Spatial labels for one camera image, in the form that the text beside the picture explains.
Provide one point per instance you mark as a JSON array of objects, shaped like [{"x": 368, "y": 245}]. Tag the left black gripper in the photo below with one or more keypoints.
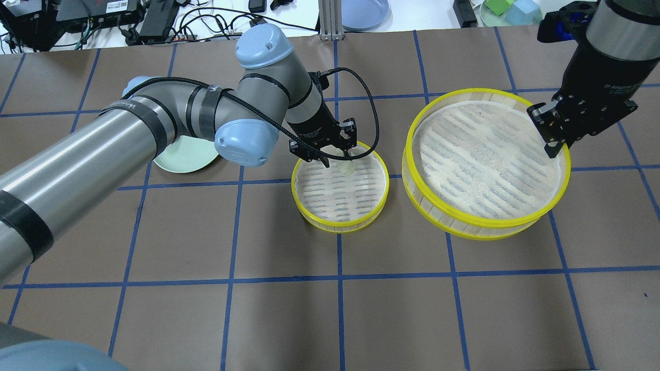
[{"x": 313, "y": 125}]

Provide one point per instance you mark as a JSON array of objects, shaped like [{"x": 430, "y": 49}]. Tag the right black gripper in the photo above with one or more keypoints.
[{"x": 593, "y": 82}]

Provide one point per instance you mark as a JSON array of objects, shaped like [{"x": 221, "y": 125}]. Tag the white steamed bun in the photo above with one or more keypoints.
[{"x": 346, "y": 167}]

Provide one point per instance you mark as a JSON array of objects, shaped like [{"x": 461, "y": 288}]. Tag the yellow bamboo steamer layer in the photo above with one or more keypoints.
[
  {"x": 474, "y": 165},
  {"x": 338, "y": 204}
]

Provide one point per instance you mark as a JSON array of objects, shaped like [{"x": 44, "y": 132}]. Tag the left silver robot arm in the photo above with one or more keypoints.
[{"x": 45, "y": 196}]

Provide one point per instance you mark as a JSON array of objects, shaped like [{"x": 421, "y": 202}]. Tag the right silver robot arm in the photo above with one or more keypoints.
[{"x": 617, "y": 49}]

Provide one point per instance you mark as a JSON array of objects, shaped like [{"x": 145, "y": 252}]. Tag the green and blue blocks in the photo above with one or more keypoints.
[{"x": 509, "y": 13}]

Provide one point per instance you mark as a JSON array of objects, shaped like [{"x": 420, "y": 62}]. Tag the blue plate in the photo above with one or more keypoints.
[{"x": 363, "y": 15}]

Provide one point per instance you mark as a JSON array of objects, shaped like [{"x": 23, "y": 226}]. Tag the light green plate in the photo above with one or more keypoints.
[{"x": 186, "y": 154}]

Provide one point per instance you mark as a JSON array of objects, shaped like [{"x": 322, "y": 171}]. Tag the black power adapter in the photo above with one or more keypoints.
[{"x": 158, "y": 20}]

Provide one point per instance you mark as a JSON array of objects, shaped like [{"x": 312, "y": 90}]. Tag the black electronics box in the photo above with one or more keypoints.
[{"x": 76, "y": 16}]

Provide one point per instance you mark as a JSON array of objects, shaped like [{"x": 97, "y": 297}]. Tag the aluminium frame post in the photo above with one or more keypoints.
[{"x": 330, "y": 20}]

